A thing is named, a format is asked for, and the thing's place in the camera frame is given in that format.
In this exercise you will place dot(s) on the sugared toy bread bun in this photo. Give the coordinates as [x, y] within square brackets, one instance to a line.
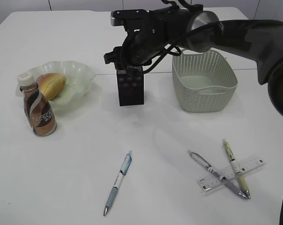
[51, 84]

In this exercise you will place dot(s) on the blue grey ballpoint pen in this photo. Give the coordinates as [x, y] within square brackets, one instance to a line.
[115, 188]

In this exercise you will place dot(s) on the transparent plastic ruler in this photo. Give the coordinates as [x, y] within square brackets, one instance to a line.
[245, 166]

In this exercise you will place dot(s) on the pale green plastic basket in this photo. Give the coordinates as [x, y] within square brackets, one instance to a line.
[203, 82]

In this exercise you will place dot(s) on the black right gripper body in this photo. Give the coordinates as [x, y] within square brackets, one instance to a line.
[140, 45]

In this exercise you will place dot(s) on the pale green wavy glass plate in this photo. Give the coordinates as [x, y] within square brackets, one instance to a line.
[79, 85]

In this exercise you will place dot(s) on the brown Nescafe coffee bottle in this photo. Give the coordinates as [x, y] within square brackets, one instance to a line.
[36, 107]

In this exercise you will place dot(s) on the cream yellow ballpoint pen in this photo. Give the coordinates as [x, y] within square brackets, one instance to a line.
[238, 174]

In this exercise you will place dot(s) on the silver grey ballpoint pen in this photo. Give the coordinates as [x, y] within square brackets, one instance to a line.
[223, 180]

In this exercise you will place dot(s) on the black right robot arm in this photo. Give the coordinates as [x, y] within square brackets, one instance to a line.
[193, 28]

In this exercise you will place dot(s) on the black mesh pen holder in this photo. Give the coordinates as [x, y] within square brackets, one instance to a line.
[130, 85]

